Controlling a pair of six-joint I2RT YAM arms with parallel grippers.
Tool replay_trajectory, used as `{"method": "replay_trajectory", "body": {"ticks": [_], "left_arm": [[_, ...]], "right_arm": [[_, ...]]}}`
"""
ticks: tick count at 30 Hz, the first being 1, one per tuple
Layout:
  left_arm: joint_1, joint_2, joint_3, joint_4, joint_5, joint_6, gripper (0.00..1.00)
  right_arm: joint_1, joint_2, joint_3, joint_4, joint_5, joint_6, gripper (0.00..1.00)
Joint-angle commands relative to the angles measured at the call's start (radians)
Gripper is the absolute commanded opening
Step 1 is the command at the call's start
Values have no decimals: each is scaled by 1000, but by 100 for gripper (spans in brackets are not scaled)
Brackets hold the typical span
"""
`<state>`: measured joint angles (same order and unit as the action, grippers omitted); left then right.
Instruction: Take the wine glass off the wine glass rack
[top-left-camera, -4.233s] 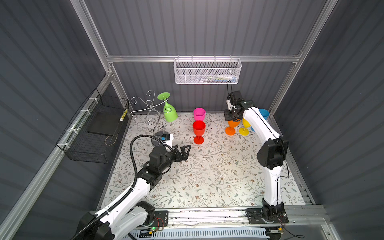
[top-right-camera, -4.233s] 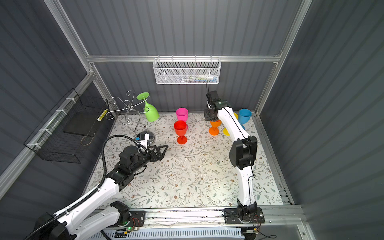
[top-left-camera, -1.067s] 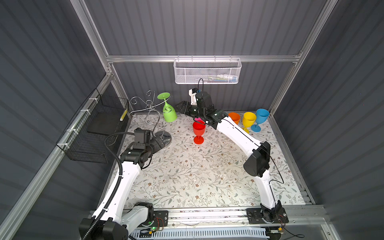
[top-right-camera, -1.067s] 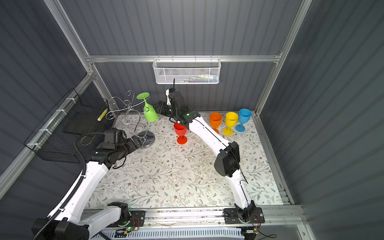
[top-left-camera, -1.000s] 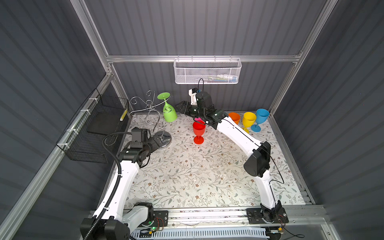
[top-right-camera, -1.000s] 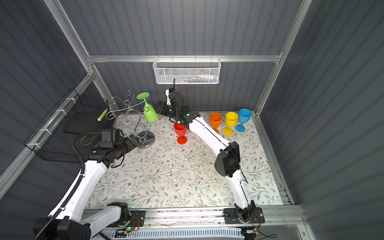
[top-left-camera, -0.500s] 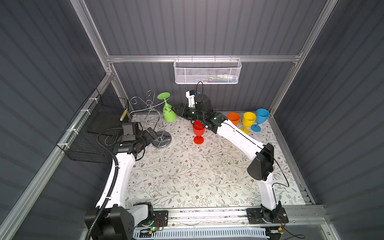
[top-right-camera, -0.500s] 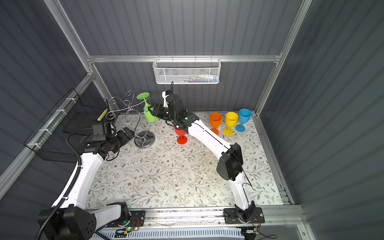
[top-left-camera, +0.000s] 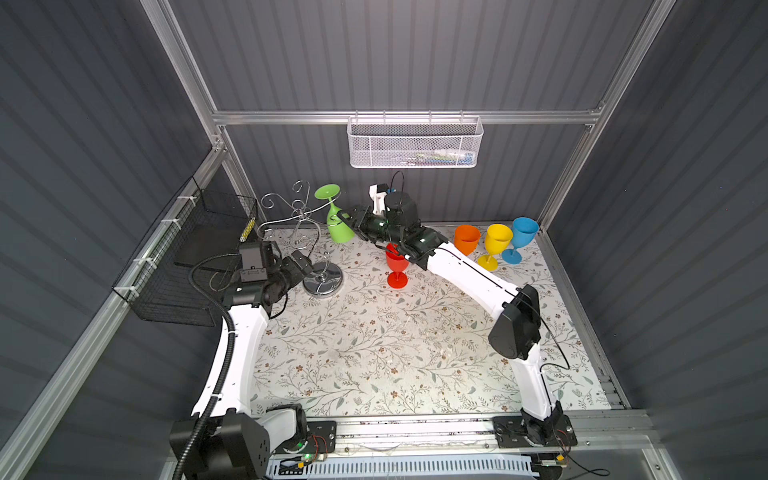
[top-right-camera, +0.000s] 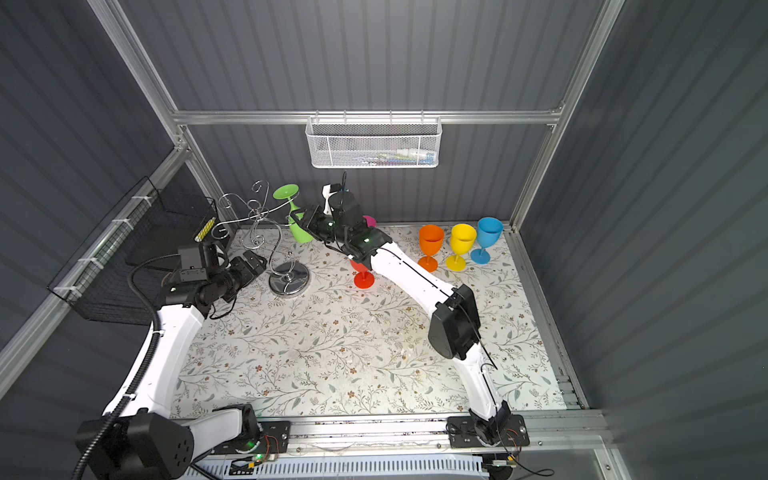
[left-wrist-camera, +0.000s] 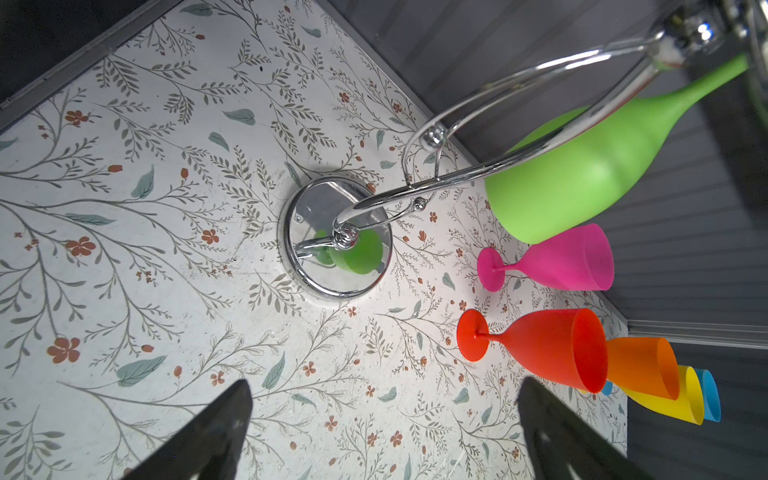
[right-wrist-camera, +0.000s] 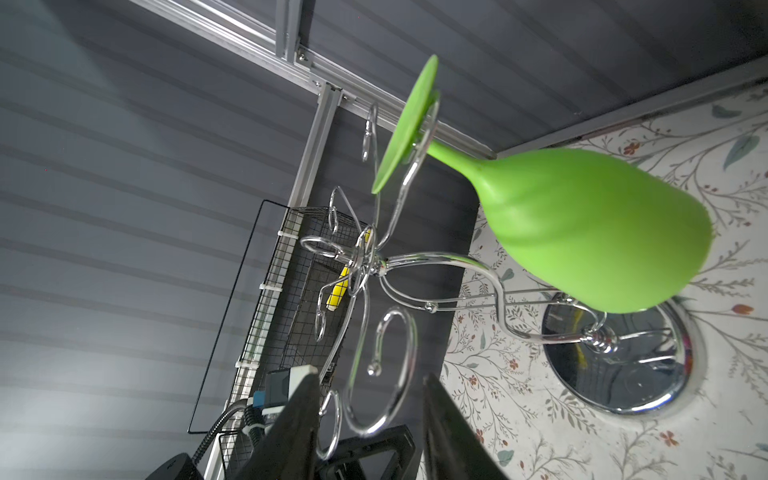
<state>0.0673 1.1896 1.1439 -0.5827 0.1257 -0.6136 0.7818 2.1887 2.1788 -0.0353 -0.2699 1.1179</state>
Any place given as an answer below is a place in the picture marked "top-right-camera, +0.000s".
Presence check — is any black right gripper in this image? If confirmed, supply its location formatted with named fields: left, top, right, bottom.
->
left=292, top=206, right=352, bottom=249

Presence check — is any green wine glass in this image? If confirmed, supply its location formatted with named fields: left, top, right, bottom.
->
left=273, top=184, right=314, bottom=244

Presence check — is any red wine glass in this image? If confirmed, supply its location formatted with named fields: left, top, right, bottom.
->
left=350, top=260, right=375, bottom=290

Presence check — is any orange wine glass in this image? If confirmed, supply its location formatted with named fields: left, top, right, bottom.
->
left=418, top=224, right=445, bottom=272

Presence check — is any yellow wine glass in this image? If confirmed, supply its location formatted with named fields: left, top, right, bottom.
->
left=445, top=223, right=477, bottom=272

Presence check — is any blue wine glass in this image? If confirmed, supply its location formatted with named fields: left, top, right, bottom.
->
left=470, top=217, right=504, bottom=265

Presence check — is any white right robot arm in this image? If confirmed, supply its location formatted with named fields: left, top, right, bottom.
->
left=290, top=206, right=512, bottom=446

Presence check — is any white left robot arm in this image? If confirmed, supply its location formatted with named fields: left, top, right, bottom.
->
left=71, top=245, right=267, bottom=479

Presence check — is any chrome wine glass rack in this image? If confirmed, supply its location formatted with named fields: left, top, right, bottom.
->
left=210, top=180, right=310, bottom=297

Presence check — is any white vented panel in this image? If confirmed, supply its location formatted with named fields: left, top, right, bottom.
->
left=183, top=454, right=490, bottom=479

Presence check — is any white wire mesh basket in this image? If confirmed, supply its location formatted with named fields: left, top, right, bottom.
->
left=305, top=117, right=443, bottom=169

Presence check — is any black wire basket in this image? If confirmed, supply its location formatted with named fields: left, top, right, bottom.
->
left=48, top=177, right=217, bottom=326

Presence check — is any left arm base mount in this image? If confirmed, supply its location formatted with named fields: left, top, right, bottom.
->
left=212, top=404, right=292, bottom=456

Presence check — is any black corrugated cable conduit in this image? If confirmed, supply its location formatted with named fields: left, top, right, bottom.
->
left=70, top=253, right=181, bottom=480

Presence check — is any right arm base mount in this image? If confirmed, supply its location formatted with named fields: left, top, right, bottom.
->
left=446, top=414, right=530, bottom=449

